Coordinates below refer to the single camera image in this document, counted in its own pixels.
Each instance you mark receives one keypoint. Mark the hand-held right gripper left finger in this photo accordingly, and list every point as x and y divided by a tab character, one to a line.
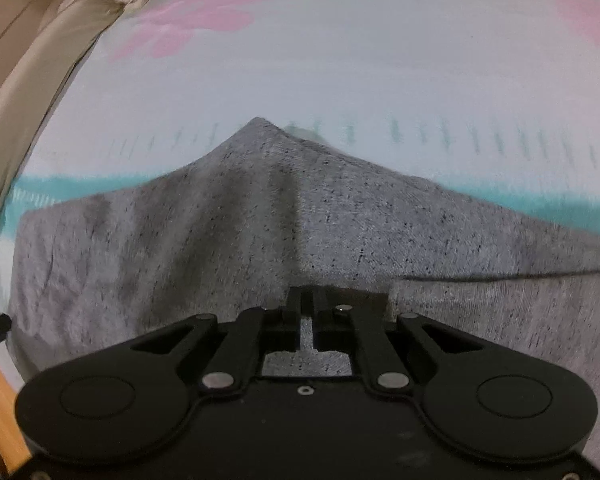
291	327

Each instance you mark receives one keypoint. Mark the beige satin pillow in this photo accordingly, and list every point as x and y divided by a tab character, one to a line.
35	65

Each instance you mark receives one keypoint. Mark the floral printed blanket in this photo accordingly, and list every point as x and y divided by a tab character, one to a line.
360	60

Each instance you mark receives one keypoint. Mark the grey speckled pants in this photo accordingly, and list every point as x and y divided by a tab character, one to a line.
220	230

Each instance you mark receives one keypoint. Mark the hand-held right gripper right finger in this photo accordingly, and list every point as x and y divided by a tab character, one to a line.
325	332

